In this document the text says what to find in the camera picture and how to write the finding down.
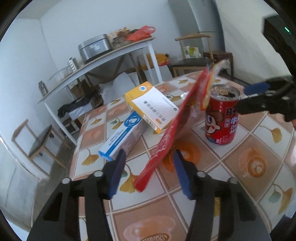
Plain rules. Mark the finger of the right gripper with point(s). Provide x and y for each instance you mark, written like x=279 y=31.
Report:
x=256 y=88
x=261 y=103

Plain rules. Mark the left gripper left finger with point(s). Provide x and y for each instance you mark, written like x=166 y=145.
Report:
x=59 y=218

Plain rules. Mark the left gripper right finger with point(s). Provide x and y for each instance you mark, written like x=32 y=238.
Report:
x=239 y=218

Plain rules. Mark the red milk drink can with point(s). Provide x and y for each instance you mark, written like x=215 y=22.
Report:
x=221 y=116

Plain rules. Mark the red snack bag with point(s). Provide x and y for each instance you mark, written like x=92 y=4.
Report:
x=191 y=111

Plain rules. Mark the yellow white capsule box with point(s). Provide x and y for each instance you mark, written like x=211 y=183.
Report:
x=154 y=107

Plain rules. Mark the blue white medicine box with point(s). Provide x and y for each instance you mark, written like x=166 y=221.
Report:
x=124 y=138

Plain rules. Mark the dark wooden stool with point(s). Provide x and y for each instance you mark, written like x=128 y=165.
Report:
x=221 y=55

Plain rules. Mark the wooden chair left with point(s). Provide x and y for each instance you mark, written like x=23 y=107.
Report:
x=39 y=144

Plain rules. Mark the wooden chair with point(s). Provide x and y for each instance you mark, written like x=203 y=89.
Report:
x=192 y=58
x=39 y=144

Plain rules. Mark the wooden chair right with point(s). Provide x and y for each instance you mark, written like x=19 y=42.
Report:
x=192 y=58

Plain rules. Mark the grey refrigerator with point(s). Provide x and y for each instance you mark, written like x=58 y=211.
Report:
x=199 y=17

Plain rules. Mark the yellow bag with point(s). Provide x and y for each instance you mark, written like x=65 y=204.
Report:
x=162 y=59

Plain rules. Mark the black bag under table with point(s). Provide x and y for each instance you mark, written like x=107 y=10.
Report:
x=67 y=108

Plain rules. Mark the red plastic bag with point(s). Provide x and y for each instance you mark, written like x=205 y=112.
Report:
x=141 y=34

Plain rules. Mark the white sack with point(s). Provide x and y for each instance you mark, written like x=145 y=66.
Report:
x=116 y=88

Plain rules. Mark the glass jar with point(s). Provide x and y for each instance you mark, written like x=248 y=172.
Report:
x=43 y=89

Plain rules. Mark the glass bowl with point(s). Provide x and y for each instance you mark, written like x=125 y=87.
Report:
x=60 y=75

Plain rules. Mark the silver rice cooker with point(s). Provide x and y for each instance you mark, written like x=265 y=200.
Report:
x=94 y=47

